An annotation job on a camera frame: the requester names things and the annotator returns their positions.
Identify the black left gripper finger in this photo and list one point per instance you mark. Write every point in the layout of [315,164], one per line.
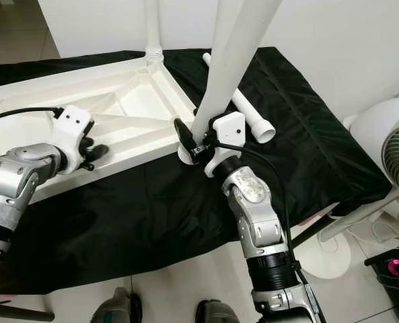
[97,152]

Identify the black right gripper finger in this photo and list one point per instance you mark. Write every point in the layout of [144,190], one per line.
[184,134]

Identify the white plastic table top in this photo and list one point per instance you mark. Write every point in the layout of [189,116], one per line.
[132,108]

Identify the white plastic table leg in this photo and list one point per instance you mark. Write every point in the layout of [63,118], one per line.
[233,74]
[253,118]
[153,27]
[226,20]

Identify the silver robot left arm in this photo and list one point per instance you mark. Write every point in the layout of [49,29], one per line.
[17,182]

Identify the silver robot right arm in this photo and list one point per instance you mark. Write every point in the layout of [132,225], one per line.
[256,202]

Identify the black quilted cloth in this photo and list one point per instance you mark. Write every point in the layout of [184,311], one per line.
[159,222]

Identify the grey robot left leg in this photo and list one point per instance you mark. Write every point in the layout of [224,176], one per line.
[118,308]

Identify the white round fan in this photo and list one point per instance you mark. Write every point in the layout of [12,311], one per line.
[374,128]

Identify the black rack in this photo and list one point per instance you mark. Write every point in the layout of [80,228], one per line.
[377,261]

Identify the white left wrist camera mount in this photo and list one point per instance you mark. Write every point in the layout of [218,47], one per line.
[75,124]

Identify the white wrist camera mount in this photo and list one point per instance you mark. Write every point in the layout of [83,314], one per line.
[75,124]
[231,128]

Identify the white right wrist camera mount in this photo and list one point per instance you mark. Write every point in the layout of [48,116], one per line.
[231,128]

